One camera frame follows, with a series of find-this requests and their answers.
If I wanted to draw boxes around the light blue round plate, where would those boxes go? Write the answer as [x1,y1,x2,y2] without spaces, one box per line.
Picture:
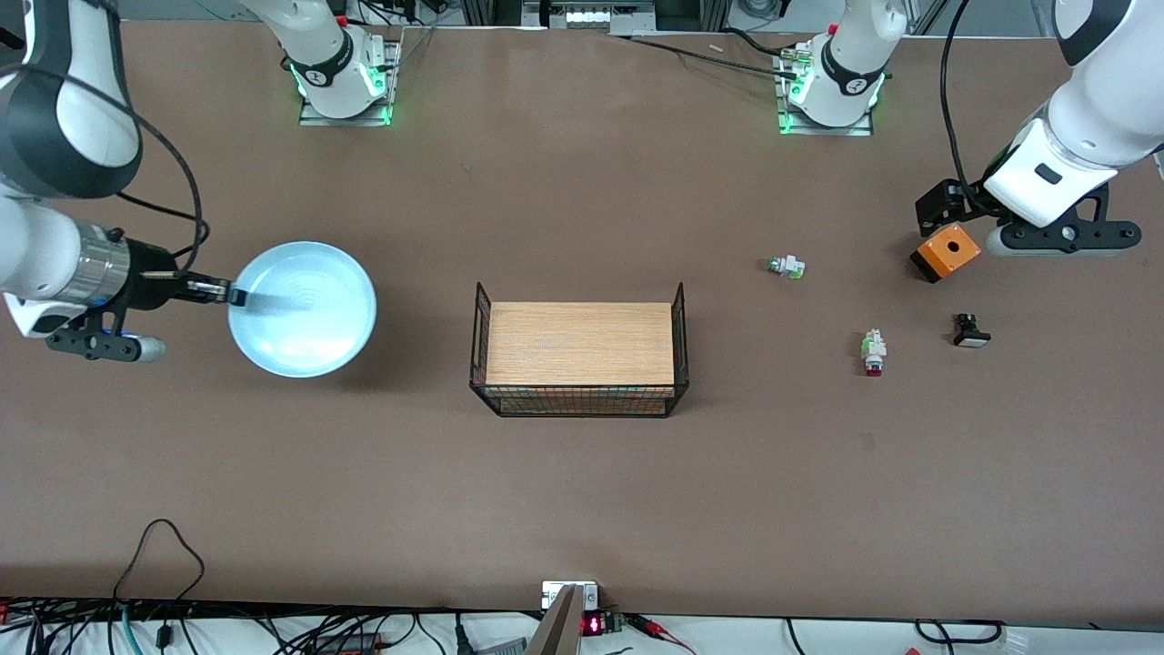
[227,241,378,378]

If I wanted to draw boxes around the wooden rack board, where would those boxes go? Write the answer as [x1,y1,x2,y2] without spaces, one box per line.
[487,302,676,388]

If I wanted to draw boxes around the black power adapter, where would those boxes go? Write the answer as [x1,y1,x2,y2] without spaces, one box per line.
[309,632,383,655]

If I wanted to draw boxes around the orange button enclosure box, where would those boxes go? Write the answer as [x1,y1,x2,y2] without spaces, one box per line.
[910,225,983,284]

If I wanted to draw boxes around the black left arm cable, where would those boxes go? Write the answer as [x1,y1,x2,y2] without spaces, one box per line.
[939,0,1001,219]

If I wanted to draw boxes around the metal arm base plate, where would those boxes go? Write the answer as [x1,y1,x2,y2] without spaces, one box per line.
[778,41,876,137]
[298,36,403,126]

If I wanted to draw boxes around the black wire mesh rack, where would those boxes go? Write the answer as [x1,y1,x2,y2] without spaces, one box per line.
[469,281,689,419]

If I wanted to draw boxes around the black looped cable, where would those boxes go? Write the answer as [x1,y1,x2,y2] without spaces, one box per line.
[114,519,206,605]

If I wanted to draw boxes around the long black table cable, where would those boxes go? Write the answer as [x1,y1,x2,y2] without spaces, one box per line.
[611,27,806,76]

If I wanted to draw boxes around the aluminium frame profile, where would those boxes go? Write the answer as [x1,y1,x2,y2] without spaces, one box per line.
[462,0,728,34]

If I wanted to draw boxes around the teal cable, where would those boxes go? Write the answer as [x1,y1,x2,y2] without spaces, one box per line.
[107,605,139,655]

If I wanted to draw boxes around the grey camera mount bar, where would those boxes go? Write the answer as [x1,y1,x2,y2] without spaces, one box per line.
[526,580,601,655]

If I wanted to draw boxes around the red probe wires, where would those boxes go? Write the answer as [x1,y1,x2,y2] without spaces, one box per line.
[627,614,697,655]

